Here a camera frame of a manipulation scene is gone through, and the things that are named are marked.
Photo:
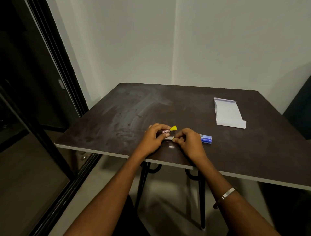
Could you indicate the black sliding door frame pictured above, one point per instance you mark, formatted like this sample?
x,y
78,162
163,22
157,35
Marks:
x,y
60,102

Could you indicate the person's left hand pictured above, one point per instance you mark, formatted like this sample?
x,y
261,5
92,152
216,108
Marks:
x,y
150,141

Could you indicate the person's dark trousers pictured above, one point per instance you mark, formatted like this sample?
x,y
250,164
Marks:
x,y
131,218

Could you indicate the person's right forearm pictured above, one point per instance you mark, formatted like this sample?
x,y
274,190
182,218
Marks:
x,y
230,201

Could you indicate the grey door latch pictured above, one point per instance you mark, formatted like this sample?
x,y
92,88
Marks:
x,y
61,84

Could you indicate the person's right thumb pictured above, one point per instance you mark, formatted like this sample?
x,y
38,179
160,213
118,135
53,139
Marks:
x,y
177,140

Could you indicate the person's right hand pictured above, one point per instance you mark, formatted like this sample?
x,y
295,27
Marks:
x,y
192,145

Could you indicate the person's left forearm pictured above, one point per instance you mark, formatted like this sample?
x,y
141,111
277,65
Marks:
x,y
109,197

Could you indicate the person's left thumb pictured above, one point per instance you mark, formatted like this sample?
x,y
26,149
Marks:
x,y
163,136

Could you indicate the small white paper slip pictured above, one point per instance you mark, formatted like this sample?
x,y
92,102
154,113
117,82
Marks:
x,y
169,138

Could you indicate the folded white paper sheet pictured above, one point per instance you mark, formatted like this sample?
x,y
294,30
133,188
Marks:
x,y
228,114

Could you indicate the black metal table leg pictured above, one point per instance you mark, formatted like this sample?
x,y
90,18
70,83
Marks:
x,y
201,199
142,182

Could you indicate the small blue cardboard box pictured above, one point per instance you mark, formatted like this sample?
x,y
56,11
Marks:
x,y
206,139

